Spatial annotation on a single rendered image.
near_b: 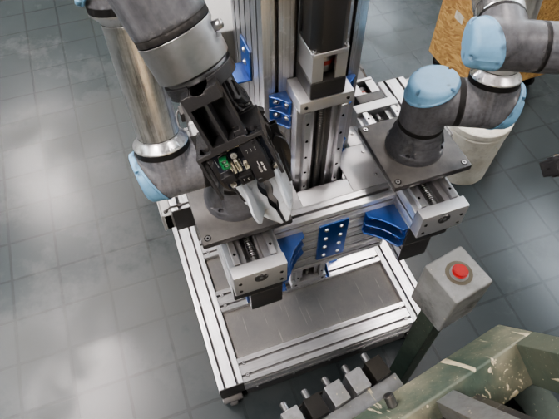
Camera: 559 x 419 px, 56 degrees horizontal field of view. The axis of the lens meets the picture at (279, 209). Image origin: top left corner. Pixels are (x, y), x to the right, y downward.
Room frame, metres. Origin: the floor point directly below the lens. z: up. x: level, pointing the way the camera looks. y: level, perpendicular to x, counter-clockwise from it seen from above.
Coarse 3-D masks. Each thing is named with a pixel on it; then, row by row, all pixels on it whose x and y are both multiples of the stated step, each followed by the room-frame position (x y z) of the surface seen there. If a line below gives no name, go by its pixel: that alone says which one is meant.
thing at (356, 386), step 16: (368, 368) 0.43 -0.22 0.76; (384, 368) 0.43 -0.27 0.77; (336, 384) 0.39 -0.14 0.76; (352, 384) 0.39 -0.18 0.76; (368, 384) 0.39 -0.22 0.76; (384, 384) 0.40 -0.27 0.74; (400, 384) 0.40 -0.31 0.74; (304, 400) 0.35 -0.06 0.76; (320, 400) 0.35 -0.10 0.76; (336, 400) 0.35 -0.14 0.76; (352, 400) 0.36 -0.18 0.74; (368, 400) 0.36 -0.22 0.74; (288, 416) 0.31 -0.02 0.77; (304, 416) 0.33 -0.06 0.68; (320, 416) 0.31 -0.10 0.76; (336, 416) 0.32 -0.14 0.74; (352, 416) 0.32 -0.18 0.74
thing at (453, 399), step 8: (448, 392) 0.33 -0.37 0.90; (456, 392) 0.33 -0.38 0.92; (440, 400) 0.31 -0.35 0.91; (448, 400) 0.31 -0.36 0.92; (456, 400) 0.31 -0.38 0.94; (464, 400) 0.30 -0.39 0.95; (472, 400) 0.30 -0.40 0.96; (440, 408) 0.30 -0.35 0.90; (448, 408) 0.29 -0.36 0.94; (456, 408) 0.28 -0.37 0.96; (464, 408) 0.28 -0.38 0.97; (472, 408) 0.28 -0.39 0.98; (480, 408) 0.27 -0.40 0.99; (488, 408) 0.27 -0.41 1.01; (496, 408) 0.27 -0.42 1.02; (448, 416) 0.28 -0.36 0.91; (456, 416) 0.27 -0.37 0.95; (464, 416) 0.26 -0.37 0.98; (472, 416) 0.26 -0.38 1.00; (480, 416) 0.26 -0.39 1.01; (488, 416) 0.25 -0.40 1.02; (496, 416) 0.25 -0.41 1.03; (504, 416) 0.25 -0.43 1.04; (512, 416) 0.25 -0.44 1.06
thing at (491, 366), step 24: (480, 336) 0.50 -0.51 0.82; (504, 336) 0.47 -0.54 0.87; (456, 360) 0.42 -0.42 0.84; (480, 360) 0.41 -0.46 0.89; (504, 360) 0.41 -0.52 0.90; (408, 384) 0.37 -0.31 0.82; (432, 384) 0.36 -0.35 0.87; (456, 384) 0.35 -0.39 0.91; (480, 384) 0.35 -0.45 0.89; (504, 384) 0.36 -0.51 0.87; (528, 384) 0.36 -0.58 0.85; (384, 408) 0.31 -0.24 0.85; (408, 408) 0.30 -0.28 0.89; (432, 408) 0.30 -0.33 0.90
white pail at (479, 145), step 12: (456, 132) 1.65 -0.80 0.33; (468, 132) 1.61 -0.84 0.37; (480, 132) 1.62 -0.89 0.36; (492, 132) 1.62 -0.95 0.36; (504, 132) 1.61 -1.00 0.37; (468, 144) 1.60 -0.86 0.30; (480, 144) 1.59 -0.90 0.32; (492, 144) 1.59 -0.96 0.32; (468, 156) 1.60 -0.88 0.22; (480, 156) 1.59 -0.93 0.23; (492, 156) 1.62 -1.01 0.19; (480, 168) 1.60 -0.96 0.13; (456, 180) 1.61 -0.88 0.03; (468, 180) 1.60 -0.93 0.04
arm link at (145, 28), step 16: (112, 0) 0.39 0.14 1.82; (128, 0) 0.39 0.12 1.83; (144, 0) 0.39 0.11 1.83; (160, 0) 0.39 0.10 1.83; (176, 0) 0.39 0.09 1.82; (192, 0) 0.40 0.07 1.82; (128, 16) 0.39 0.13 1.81; (144, 16) 0.38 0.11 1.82; (160, 16) 0.38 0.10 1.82; (176, 16) 0.39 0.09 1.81; (192, 16) 0.39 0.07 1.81; (128, 32) 0.39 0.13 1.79; (144, 32) 0.38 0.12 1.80; (160, 32) 0.38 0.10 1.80; (176, 32) 0.38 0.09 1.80; (144, 48) 0.38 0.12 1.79
